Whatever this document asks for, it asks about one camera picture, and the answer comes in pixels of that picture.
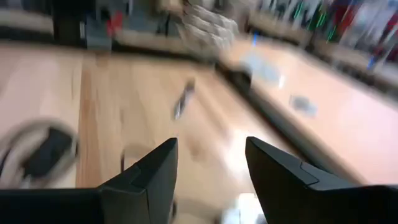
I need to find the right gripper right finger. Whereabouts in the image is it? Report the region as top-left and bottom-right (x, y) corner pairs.
(244, 136), (398, 224)

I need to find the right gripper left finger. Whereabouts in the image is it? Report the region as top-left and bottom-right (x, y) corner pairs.
(0, 138), (179, 224)

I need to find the light wooden desk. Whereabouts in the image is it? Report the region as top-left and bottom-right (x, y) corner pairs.
(222, 35), (398, 187)

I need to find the black silver pen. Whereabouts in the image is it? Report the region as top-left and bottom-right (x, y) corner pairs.
(172, 79), (197, 121)

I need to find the black aluminium table frame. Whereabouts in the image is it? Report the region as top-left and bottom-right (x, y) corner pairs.
(214, 60), (368, 187)

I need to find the silver desk cable grommet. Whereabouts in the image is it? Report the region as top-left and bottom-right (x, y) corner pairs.
(288, 95), (318, 118)

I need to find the black cable strap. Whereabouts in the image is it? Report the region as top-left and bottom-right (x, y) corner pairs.
(223, 63), (253, 96)

